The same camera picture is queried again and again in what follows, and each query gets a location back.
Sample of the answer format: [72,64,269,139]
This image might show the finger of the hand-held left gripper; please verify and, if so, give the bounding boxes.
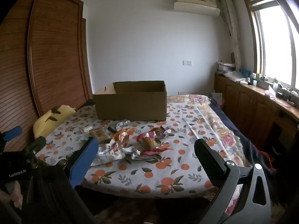
[0,125,22,143]
[23,136,47,157]

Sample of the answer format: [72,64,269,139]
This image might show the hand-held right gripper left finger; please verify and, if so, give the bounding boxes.
[26,137,100,224]

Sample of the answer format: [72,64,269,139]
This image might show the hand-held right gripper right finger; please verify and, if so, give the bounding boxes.
[193,139,272,224]

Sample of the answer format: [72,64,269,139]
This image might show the orange white snack bag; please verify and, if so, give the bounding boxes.
[112,128,137,152]

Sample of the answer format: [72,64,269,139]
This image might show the brown cardboard box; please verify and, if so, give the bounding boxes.
[93,81,167,122]

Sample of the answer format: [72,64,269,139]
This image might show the person's left hand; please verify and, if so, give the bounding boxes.
[0,185,24,210]

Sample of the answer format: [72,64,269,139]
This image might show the yellow plush pillow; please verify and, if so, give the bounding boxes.
[33,105,76,138]

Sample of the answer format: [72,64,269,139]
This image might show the white crumpled wrapper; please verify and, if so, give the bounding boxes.
[92,143,143,166]

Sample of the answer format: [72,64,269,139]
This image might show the brown cracker packet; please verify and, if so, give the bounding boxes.
[90,128,111,143]

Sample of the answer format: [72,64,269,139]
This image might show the floral blanket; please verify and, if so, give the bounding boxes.
[166,94,248,168]

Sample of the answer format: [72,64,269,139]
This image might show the dark blue blanket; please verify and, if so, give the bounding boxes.
[210,98,281,175]

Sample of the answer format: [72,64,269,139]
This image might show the orange print bedsheet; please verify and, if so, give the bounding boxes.
[35,103,236,199]

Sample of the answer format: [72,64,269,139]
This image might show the silver crumpled wrapper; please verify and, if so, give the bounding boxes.
[164,127,178,137]

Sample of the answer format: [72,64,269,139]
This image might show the silver foil wrapper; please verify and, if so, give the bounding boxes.
[116,120,131,129]

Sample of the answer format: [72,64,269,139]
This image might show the brown bun in clear wrapper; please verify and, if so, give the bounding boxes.
[142,136,161,150]

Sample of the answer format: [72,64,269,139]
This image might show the red foil snack bag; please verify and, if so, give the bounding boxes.
[137,126,174,155]

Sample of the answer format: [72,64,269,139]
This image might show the low wooden cabinet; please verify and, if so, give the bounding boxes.
[214,73,299,159]

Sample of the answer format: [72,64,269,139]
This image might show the wooden wardrobe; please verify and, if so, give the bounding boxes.
[0,0,94,152]

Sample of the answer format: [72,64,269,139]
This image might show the clear plastic bags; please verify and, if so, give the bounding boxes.
[224,71,250,83]

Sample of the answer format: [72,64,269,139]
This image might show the stack of small boxes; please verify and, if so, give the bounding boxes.
[216,61,236,74]

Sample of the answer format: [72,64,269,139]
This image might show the window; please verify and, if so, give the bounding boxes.
[243,0,299,91]

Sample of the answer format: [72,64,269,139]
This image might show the pale curtain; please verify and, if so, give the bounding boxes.
[220,0,243,68]

